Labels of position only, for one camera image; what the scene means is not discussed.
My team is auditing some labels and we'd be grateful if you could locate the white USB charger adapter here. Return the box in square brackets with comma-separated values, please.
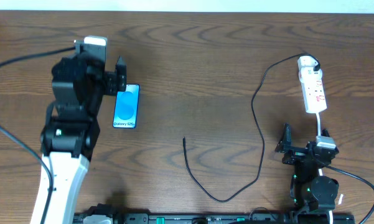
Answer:
[297, 55, 320, 72]

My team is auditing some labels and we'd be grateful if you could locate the white power strip cord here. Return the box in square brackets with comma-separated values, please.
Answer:
[316, 112, 334, 224]

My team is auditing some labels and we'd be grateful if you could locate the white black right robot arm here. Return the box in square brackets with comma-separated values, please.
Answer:
[275, 123, 339, 214]

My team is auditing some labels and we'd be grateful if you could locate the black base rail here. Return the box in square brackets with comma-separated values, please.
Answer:
[72, 203, 355, 224]

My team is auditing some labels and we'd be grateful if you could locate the blue Galaxy smartphone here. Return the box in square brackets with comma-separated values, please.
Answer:
[113, 84, 140, 129]

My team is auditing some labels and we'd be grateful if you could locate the black charger cable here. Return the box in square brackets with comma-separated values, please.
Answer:
[182, 53, 322, 203]

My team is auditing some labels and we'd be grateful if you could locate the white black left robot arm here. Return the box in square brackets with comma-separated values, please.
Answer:
[31, 52, 126, 223]

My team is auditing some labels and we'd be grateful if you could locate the white power strip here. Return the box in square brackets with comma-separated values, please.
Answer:
[299, 67, 327, 114]

